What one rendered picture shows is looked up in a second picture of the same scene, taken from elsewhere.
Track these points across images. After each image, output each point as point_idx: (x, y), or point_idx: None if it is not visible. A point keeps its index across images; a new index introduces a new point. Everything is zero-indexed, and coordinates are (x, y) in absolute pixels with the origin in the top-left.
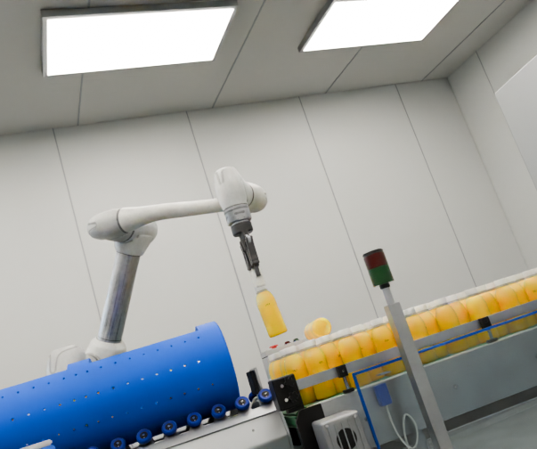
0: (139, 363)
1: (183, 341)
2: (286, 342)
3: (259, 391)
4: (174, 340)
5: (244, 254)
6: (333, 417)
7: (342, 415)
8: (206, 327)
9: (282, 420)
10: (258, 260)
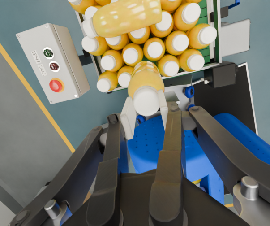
0: (223, 205)
1: (218, 181)
2: (57, 67)
3: (190, 97)
4: (216, 190)
5: (86, 189)
6: (242, 39)
7: (249, 32)
8: (207, 166)
9: (191, 79)
10: (203, 110)
